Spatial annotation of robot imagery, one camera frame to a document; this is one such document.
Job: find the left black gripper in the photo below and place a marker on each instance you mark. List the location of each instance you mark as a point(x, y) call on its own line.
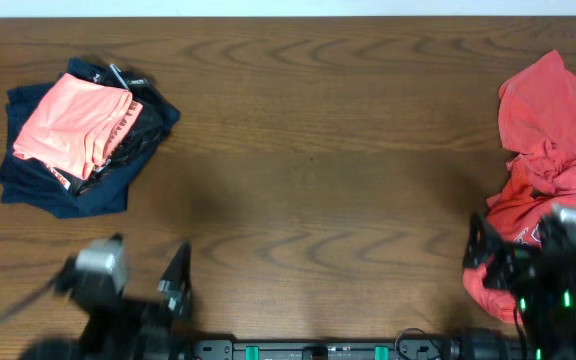
point(172, 295)

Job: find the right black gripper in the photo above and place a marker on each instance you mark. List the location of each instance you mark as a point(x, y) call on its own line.
point(516, 257)

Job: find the pink t-shirt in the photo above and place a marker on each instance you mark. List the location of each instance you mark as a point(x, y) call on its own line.
point(77, 126)

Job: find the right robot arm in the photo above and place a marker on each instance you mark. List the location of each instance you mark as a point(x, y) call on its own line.
point(547, 326)

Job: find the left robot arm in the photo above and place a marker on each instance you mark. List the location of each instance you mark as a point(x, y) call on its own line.
point(151, 343)

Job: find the red printed t-shirt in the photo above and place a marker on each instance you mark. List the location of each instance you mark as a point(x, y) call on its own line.
point(537, 123)

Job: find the black printed folded shirt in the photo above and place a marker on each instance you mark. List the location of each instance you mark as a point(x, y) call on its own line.
point(152, 125)

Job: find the navy folded shirt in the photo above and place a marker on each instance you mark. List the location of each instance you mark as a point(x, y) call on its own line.
point(33, 183)

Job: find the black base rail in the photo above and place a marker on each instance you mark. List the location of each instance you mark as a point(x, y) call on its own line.
point(413, 347)

